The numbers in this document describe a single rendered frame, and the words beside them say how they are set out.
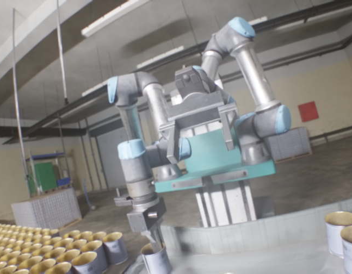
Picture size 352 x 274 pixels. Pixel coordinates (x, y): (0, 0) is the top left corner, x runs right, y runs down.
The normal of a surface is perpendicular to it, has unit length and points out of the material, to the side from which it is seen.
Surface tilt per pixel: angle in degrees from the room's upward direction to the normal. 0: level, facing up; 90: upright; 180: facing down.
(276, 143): 88
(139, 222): 90
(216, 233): 90
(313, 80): 90
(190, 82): 135
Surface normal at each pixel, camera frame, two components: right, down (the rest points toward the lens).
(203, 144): -0.44, 0.06
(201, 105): -0.40, -0.66
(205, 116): -0.04, 0.70
